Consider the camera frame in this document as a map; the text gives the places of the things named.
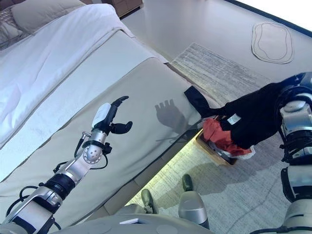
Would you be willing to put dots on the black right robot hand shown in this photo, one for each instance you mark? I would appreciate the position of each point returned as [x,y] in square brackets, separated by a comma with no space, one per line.
[302,83]

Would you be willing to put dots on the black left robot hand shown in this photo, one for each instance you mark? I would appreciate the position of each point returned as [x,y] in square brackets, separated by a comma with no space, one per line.
[102,114]

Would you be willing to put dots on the black garment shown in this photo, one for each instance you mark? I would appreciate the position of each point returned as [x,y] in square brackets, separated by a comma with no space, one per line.
[256,112]

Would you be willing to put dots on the white garment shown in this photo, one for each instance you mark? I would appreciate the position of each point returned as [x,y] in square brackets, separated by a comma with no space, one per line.
[248,155]

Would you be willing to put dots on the orange garment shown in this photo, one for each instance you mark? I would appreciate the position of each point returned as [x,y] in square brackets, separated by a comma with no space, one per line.
[217,132]

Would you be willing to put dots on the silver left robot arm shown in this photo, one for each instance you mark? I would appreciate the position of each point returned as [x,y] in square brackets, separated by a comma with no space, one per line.
[75,168]

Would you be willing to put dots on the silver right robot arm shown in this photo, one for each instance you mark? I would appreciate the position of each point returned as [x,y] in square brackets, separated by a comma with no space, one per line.
[297,122]

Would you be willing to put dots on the beige covered bed mattress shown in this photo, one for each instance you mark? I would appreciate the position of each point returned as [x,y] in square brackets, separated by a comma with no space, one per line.
[136,85]

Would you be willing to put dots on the woven wicker basket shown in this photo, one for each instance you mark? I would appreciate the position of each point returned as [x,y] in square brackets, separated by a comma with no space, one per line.
[212,152]

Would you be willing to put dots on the round outlined floor mat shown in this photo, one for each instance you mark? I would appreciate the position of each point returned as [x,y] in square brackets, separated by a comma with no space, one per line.
[271,42]

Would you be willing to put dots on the white duvet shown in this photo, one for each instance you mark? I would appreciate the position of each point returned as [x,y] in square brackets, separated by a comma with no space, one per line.
[48,63]

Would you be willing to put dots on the wooden nightstand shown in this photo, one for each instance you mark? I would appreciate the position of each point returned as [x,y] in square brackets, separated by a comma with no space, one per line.
[126,6]

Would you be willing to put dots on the plain beige pillow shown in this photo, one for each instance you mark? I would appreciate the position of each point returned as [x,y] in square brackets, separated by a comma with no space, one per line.
[44,13]

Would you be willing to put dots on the patterned grey pillow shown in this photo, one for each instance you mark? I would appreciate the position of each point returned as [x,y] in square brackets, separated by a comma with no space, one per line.
[8,26]

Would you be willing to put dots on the silver right robot leg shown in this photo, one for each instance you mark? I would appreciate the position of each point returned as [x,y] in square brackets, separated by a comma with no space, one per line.
[192,207]

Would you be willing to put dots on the dark window frame strip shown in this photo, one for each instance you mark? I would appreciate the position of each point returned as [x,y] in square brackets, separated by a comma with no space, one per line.
[275,17]

